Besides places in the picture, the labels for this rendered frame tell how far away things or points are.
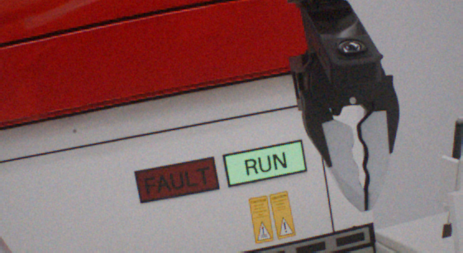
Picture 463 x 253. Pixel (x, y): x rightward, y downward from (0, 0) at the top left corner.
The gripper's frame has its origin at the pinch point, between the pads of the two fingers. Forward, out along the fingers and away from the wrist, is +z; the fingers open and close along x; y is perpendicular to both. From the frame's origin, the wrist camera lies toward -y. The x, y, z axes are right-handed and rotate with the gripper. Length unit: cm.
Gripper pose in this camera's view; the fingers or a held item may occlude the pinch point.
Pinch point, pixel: (365, 198)
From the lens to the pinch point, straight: 93.2
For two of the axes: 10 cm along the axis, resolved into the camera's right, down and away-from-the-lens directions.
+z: 1.8, 9.8, 0.5
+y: -1.4, -0.3, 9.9
